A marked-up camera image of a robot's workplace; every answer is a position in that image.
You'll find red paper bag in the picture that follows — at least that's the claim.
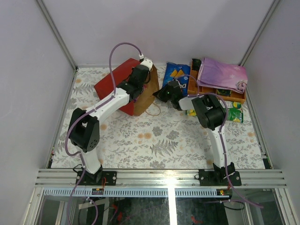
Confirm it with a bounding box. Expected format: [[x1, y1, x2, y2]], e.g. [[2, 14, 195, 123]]
[[91, 58, 159, 121]]

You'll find blue Doritos chip bag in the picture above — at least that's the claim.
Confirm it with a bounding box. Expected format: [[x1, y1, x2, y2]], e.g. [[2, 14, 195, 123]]
[[162, 62, 190, 97]]

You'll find green snack bag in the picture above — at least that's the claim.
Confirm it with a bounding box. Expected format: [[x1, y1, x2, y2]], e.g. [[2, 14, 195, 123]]
[[185, 101, 244, 123]]

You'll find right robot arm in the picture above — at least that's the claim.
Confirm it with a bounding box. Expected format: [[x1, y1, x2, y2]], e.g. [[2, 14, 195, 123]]
[[153, 81, 235, 185]]

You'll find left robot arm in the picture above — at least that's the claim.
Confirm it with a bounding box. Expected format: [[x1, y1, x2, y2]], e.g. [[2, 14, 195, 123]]
[[65, 60, 153, 185]]

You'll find orange wooden tray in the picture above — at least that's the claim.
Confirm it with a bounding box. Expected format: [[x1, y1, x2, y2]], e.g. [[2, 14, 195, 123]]
[[187, 57, 248, 104]]

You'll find black item in tray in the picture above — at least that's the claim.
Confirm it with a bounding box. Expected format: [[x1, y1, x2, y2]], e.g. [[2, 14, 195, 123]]
[[191, 58, 202, 71]]

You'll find purple folded cloth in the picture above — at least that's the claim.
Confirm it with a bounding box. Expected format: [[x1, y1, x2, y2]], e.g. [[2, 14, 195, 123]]
[[197, 58, 248, 94]]

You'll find floral table mat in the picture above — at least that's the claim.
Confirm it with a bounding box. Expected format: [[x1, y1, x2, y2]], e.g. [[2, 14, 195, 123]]
[[50, 65, 267, 170]]

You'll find dark green tray packet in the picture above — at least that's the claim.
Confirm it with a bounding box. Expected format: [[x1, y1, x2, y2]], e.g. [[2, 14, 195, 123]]
[[216, 89, 232, 97]]

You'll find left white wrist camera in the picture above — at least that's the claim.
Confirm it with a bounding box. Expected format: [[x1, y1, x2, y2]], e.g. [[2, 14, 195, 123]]
[[139, 54, 153, 71]]

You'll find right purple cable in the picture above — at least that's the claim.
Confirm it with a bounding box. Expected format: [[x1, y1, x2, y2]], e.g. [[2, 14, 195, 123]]
[[175, 75, 263, 209]]

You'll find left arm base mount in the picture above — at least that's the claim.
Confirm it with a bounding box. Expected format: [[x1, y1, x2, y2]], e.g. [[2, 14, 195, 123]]
[[79, 171, 117, 187]]

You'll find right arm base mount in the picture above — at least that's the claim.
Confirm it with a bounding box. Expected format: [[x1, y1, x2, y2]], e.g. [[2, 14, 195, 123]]
[[194, 169, 242, 187]]

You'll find aluminium front rail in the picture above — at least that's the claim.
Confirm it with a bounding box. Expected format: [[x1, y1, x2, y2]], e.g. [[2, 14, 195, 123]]
[[35, 169, 287, 198]]

